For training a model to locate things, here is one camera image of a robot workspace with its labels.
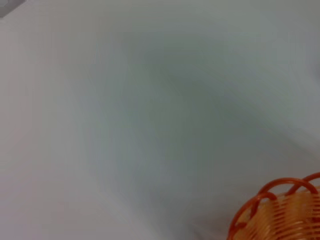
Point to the orange plastic woven basket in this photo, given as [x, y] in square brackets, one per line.
[287, 215]

